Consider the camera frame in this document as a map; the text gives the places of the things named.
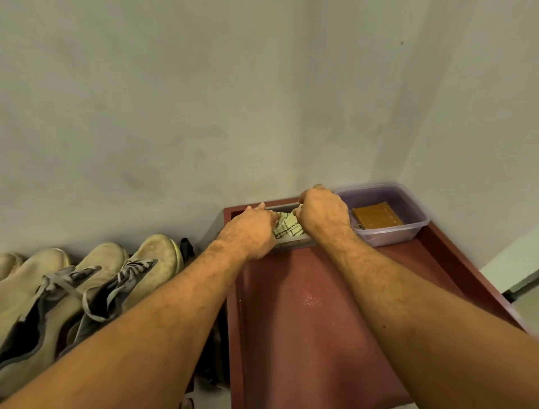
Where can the person's left forearm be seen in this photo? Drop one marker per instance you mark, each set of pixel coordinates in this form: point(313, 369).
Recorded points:
point(139, 333)

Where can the black shoe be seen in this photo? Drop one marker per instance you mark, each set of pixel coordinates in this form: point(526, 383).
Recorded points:
point(187, 250)

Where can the person's left thumb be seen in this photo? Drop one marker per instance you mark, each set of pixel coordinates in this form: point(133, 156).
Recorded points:
point(257, 207)

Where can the person's left hand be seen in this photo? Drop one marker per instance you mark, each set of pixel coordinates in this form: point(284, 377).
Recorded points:
point(246, 234)

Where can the person's right fingers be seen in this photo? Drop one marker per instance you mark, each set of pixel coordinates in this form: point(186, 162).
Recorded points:
point(304, 206)

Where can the brown leather wallet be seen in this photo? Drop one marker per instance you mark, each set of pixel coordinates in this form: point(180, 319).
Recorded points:
point(377, 215)

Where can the clear purple plastic container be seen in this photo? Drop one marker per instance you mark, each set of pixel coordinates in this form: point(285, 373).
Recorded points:
point(391, 238)

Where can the grey rectangular container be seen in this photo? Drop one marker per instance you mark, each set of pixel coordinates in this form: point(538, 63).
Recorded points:
point(297, 244)

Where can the pale green checked cloth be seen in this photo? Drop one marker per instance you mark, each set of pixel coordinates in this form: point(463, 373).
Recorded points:
point(287, 227)

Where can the beige sneaker with grey laces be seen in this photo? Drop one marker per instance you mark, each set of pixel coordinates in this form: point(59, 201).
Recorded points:
point(63, 303)
point(156, 261)

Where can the person's right forearm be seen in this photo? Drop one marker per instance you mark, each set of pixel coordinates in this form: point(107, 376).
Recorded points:
point(412, 320)

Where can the person's right hand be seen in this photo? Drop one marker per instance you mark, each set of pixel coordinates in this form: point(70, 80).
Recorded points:
point(324, 215)

